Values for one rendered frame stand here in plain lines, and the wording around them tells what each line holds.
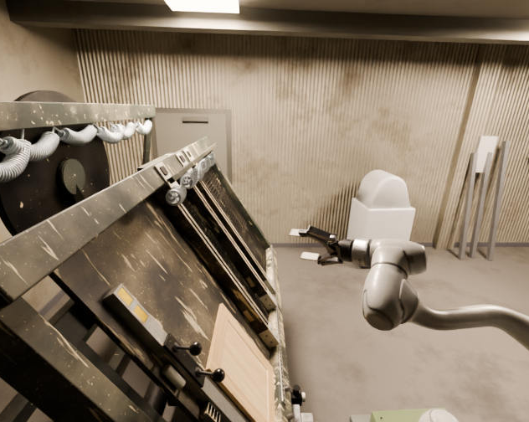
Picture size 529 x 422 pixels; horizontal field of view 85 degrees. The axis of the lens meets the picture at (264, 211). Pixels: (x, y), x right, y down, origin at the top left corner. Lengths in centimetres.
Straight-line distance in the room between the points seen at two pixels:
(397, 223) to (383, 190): 54
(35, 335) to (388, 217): 402
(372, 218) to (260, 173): 175
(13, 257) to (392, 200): 405
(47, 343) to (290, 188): 407
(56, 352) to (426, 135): 493
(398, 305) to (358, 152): 397
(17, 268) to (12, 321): 10
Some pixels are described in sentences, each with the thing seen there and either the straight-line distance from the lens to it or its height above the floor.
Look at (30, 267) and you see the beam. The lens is 73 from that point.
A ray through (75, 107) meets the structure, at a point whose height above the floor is 218.
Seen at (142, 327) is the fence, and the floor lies 159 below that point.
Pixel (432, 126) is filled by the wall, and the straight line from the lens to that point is 512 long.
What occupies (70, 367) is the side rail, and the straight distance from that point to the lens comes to 78.
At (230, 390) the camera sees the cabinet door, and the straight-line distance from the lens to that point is 129.
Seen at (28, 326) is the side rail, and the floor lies 179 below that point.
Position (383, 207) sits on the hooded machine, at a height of 95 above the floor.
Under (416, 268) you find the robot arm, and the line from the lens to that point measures 94.
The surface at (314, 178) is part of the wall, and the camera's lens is 457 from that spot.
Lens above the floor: 220
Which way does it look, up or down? 20 degrees down
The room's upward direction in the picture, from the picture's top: 1 degrees clockwise
